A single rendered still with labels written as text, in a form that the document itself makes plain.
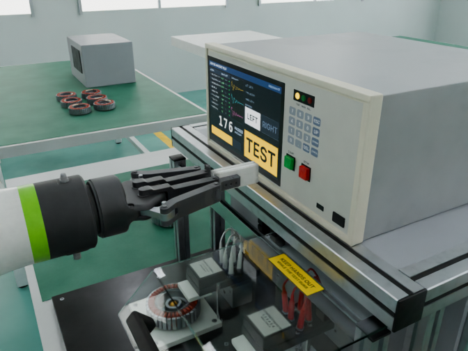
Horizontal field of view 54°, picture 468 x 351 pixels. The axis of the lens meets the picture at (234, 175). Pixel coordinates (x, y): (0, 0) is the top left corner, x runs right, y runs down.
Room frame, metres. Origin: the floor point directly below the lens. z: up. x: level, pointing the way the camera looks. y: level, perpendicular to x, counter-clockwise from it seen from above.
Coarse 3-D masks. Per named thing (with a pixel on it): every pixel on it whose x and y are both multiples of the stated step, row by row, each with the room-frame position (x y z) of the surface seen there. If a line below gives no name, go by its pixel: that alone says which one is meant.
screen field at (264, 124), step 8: (248, 112) 0.75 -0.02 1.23; (256, 112) 0.72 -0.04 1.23; (248, 120) 0.75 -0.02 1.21; (256, 120) 0.72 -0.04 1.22; (264, 120) 0.70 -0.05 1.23; (272, 120) 0.68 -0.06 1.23; (256, 128) 0.72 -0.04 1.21; (264, 128) 0.70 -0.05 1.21; (272, 128) 0.68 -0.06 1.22; (272, 136) 0.68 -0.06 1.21
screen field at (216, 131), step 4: (212, 128) 0.87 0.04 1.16; (216, 128) 0.85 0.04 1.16; (212, 132) 0.87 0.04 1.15; (216, 132) 0.85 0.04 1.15; (220, 132) 0.84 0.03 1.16; (220, 136) 0.84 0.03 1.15; (224, 136) 0.82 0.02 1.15; (228, 136) 0.81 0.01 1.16; (224, 140) 0.82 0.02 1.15; (228, 140) 0.81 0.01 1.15; (232, 140) 0.80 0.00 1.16; (236, 140) 0.78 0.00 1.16; (232, 144) 0.80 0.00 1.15; (236, 144) 0.78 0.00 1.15; (240, 144) 0.77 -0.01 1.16; (240, 148) 0.77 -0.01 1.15
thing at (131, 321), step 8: (136, 312) 0.44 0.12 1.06; (128, 320) 0.43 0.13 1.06; (136, 320) 0.43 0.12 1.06; (144, 320) 0.44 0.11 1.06; (152, 320) 0.45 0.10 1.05; (136, 328) 0.42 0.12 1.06; (144, 328) 0.41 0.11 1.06; (152, 328) 0.44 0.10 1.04; (136, 336) 0.41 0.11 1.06; (144, 336) 0.40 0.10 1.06; (136, 344) 0.40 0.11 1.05; (144, 344) 0.39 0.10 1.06; (152, 344) 0.39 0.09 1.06
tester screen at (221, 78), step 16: (224, 80) 0.82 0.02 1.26; (240, 80) 0.77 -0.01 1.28; (256, 80) 0.73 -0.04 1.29; (224, 96) 0.82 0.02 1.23; (240, 96) 0.77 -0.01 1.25; (256, 96) 0.73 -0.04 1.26; (272, 96) 0.68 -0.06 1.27; (224, 112) 0.82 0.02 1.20; (240, 112) 0.77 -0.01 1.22; (272, 112) 0.68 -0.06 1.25; (240, 128) 0.77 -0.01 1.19; (224, 144) 0.82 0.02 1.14; (272, 144) 0.68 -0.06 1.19; (272, 176) 0.68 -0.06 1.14
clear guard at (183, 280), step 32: (224, 256) 0.56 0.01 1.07; (256, 256) 0.56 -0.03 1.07; (288, 256) 0.56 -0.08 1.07; (160, 288) 0.49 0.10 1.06; (192, 288) 0.48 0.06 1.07; (224, 288) 0.48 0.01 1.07; (256, 288) 0.48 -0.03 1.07; (288, 288) 0.48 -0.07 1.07; (160, 320) 0.45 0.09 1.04; (192, 320) 0.42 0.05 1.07; (224, 320) 0.42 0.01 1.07; (256, 320) 0.42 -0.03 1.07; (288, 320) 0.42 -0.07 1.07; (320, 320) 0.42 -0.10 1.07; (352, 320) 0.42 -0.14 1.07
